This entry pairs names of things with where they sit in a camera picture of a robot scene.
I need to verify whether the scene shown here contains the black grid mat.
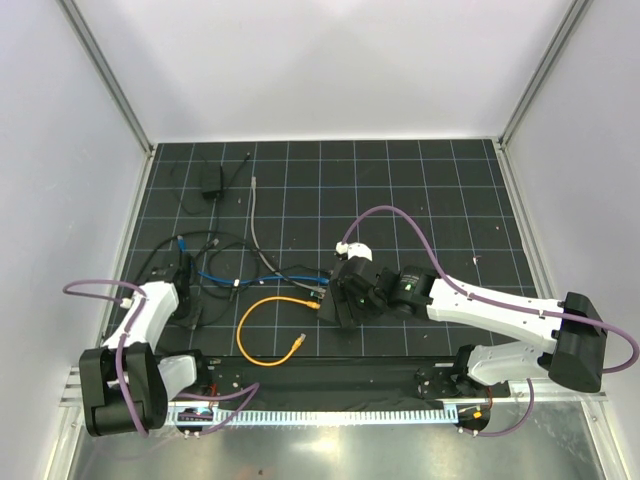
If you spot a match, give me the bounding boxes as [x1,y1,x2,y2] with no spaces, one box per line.
[122,139,537,357]

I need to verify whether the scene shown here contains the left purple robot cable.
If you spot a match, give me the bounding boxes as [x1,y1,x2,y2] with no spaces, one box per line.
[62,278,260,439]

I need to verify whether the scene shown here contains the blue ethernet cable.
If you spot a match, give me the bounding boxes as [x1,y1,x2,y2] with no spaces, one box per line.
[175,236,331,288]

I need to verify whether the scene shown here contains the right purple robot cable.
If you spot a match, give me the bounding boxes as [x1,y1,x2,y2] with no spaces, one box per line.
[344,204,640,436]

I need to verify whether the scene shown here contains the black braided cable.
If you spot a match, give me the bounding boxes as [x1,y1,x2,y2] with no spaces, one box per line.
[134,229,331,329]

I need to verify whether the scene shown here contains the yellow ethernet cable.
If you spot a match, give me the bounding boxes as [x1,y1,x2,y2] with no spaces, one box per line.
[236,296,321,369]

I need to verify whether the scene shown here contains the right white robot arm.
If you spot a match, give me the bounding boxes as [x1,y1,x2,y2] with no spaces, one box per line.
[320,256,607,396]

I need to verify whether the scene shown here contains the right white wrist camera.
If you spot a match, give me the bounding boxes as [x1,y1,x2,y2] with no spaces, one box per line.
[335,242,373,262]

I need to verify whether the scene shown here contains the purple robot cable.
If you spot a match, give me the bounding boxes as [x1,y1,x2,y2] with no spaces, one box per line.
[62,278,260,439]
[344,204,640,436]

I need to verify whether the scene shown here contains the grey ethernet cable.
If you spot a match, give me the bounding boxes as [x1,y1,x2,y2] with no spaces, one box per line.
[248,176,326,294]

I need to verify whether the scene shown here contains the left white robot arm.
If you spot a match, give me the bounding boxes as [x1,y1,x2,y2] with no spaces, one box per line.
[63,252,212,437]

